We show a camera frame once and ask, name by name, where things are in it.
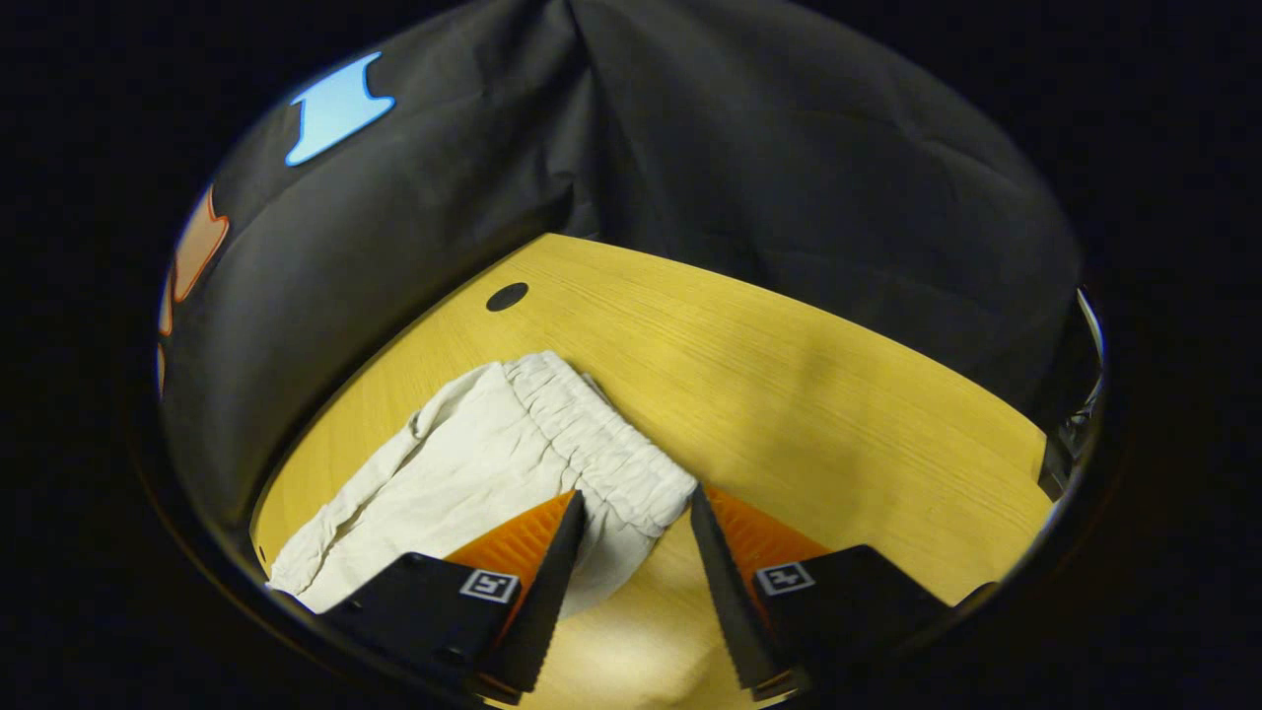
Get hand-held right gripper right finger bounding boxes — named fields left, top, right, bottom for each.
left=688, top=481, right=1001, bottom=703

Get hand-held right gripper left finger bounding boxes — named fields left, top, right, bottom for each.
left=318, top=489, right=590, bottom=705

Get off-white jeans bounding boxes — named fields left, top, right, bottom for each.
left=266, top=350, right=699, bottom=617

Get black backdrop cloth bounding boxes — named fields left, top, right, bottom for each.
left=156, top=0, right=1086, bottom=533

